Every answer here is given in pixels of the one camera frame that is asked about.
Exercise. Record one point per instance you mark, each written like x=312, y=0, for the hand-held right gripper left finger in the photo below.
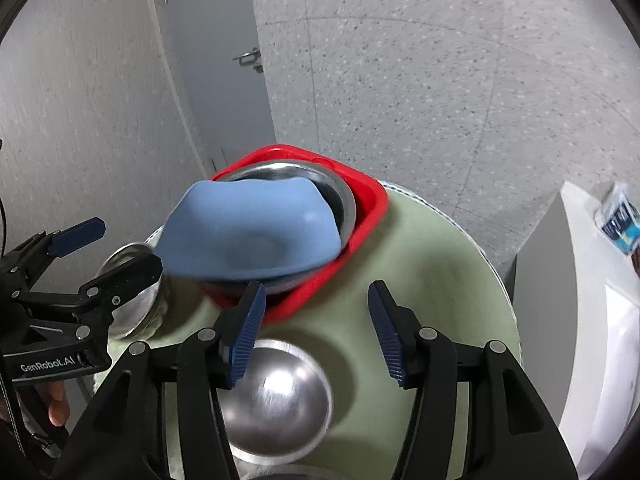
x=244, y=332

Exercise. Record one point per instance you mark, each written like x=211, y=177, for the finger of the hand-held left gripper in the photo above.
x=131, y=275
x=75, y=236

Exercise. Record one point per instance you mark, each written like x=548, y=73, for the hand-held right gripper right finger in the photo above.
x=387, y=335

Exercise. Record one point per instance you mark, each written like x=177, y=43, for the blue plastic bowl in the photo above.
x=240, y=230

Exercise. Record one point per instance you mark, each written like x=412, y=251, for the red square plastic basin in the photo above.
x=371, y=202

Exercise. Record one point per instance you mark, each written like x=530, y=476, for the person's left hand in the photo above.
x=57, y=405

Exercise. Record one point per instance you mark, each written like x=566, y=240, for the small steel bowl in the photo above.
x=136, y=311
x=280, y=402

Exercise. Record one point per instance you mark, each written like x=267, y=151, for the large steel bowl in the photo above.
x=346, y=200

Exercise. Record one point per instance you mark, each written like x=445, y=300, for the white cabinet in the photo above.
x=555, y=285

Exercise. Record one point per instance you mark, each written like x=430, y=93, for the grey door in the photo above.
x=210, y=35

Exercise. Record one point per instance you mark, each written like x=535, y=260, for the blue and white packet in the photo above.
x=620, y=222

